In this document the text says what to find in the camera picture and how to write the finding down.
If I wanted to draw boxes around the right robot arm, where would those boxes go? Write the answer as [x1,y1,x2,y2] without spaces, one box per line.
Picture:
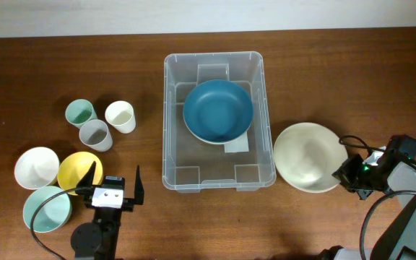
[133,181,401,259]

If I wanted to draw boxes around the mint green plastic cup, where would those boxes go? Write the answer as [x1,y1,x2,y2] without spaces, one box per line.
[65,99,98,129]

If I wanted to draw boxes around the cream plastic cup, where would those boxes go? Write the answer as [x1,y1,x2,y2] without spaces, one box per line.
[105,100,136,134]

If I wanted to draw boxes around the small white bowl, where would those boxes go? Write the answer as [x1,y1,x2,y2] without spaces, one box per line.
[14,147,60,190]

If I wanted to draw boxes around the small mint green bowl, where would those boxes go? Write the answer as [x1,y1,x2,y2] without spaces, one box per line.
[23,186,72,233]

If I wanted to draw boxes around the dark blue bowl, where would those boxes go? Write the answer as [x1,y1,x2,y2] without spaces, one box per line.
[183,79,254,144]

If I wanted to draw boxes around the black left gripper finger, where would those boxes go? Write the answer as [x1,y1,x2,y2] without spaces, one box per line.
[77,161,96,188]
[134,165,144,205]

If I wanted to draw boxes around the clear plastic storage container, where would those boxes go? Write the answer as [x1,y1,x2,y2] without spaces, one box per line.
[162,51,277,193]

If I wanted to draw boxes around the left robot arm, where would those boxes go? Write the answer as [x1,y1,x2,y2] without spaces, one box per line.
[70,162,144,259]

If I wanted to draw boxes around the grey plastic cup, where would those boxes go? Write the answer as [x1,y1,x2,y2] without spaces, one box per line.
[79,119,113,152]

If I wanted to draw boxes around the small yellow bowl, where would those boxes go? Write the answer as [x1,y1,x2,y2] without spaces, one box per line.
[57,152,104,190]

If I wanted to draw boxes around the large cream bowl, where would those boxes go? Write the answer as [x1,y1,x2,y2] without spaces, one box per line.
[183,114,253,145]
[273,122,348,193]

